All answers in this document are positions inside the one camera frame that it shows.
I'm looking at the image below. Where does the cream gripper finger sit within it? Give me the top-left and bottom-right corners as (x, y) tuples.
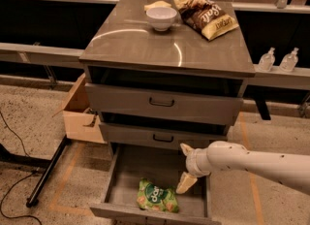
(176, 172), (198, 194)
(180, 144), (194, 156)

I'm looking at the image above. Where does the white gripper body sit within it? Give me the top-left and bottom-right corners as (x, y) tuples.
(185, 148), (211, 177)

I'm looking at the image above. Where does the green rice chip bag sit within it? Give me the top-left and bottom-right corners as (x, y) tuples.
(137, 178), (179, 213)

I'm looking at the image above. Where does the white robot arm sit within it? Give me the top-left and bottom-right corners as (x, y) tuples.
(176, 141), (310, 194)

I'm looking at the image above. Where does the grey open bottom drawer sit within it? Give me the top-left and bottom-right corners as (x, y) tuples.
(90, 145), (221, 225)

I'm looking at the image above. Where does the grey middle drawer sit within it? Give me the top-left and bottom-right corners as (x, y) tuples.
(99, 122), (227, 154)

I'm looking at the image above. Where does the grey top drawer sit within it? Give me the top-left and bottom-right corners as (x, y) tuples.
(85, 83), (243, 125)

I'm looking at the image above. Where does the grey drawer cabinet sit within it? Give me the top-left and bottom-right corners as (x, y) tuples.
(79, 0), (255, 136)

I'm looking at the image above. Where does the brown yellow chip bag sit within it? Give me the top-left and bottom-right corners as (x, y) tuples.
(173, 0), (238, 41)

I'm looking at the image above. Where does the cardboard box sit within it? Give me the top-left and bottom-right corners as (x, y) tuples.
(54, 74), (105, 144)

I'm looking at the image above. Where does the left clear sanitizer bottle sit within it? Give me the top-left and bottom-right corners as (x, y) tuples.
(258, 48), (275, 72)

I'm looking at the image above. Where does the white ceramic bowl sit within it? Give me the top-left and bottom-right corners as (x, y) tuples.
(146, 7), (177, 31)

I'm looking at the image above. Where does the yellow sponge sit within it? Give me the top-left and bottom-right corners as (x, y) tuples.
(144, 0), (171, 12)

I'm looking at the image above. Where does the black metal stand leg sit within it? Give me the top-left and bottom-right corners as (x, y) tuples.
(26, 137), (71, 208)

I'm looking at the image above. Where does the black floor cable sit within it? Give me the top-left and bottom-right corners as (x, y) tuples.
(0, 111), (43, 225)

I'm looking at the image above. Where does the grey metal shelf rail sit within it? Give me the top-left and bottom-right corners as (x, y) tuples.
(0, 43), (310, 90)

